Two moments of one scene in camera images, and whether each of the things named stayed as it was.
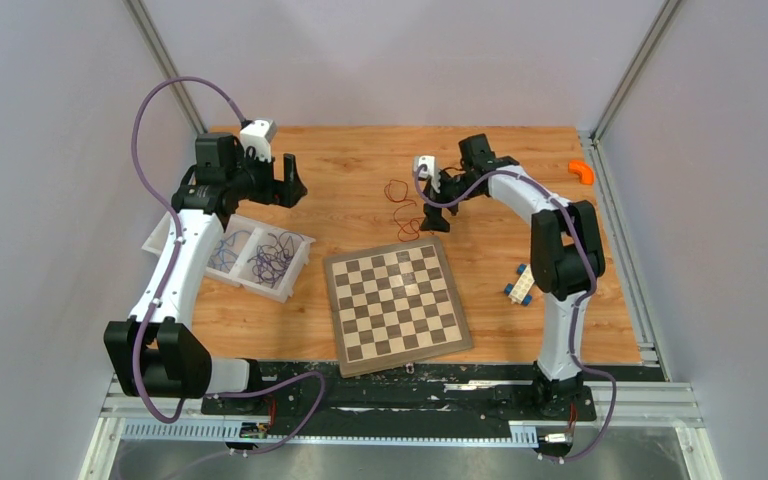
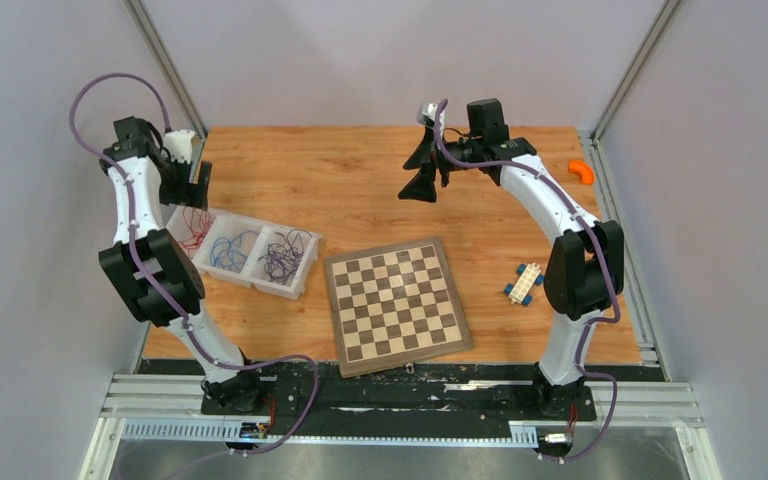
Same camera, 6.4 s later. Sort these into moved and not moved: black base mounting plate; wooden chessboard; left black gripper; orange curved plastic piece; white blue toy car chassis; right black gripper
Moved: left black gripper; right black gripper
Not moved: white blue toy car chassis; wooden chessboard; orange curved plastic piece; black base mounting plate
